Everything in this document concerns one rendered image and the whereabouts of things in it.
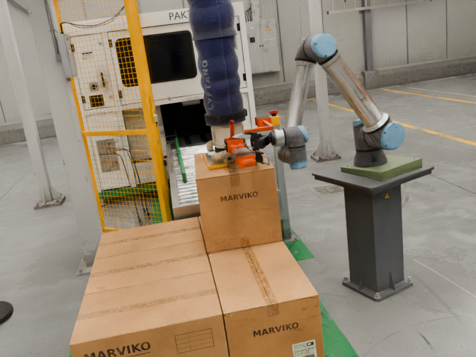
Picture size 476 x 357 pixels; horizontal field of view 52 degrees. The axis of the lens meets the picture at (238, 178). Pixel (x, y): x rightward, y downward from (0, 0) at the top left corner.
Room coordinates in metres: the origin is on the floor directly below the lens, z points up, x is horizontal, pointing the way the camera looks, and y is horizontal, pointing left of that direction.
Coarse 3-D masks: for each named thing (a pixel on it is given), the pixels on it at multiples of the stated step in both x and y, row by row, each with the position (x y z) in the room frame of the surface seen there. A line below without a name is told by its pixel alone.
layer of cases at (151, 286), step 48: (144, 240) 2.61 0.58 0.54; (192, 240) 2.51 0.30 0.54; (96, 288) 2.08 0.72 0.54; (144, 288) 2.01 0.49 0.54; (192, 288) 1.95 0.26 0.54; (240, 288) 1.90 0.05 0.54; (288, 288) 1.84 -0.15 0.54; (96, 336) 1.67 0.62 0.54; (144, 336) 1.67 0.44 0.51; (192, 336) 1.69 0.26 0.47; (240, 336) 1.72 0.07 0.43; (288, 336) 1.74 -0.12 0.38
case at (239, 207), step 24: (264, 168) 2.35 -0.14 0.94; (216, 192) 2.32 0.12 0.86; (240, 192) 2.33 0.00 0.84; (264, 192) 2.33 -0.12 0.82; (216, 216) 2.32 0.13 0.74; (240, 216) 2.33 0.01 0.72; (264, 216) 2.33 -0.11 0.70; (216, 240) 2.32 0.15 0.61; (240, 240) 2.32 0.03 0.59; (264, 240) 2.33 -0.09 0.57
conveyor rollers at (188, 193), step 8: (200, 144) 5.17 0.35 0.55; (184, 152) 4.88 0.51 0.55; (192, 152) 4.87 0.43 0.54; (200, 152) 4.80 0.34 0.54; (176, 160) 4.59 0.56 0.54; (184, 160) 4.52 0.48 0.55; (192, 160) 4.51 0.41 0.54; (176, 168) 4.24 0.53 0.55; (192, 168) 4.17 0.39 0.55; (176, 176) 3.96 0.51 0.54; (192, 176) 3.89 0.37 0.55; (184, 184) 3.70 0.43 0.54; (192, 184) 3.63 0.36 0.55; (184, 192) 3.51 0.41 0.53; (192, 192) 3.44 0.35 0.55; (184, 200) 3.25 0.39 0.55; (192, 200) 3.25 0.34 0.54
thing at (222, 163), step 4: (204, 156) 2.72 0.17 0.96; (208, 160) 2.58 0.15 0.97; (220, 160) 2.54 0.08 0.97; (224, 160) 2.55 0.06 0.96; (208, 164) 2.50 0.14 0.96; (212, 164) 2.49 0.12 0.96; (216, 164) 2.47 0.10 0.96; (220, 164) 2.47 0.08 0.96; (224, 164) 2.47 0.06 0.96; (208, 168) 2.46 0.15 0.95; (212, 168) 2.46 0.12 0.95; (216, 168) 2.47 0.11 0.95
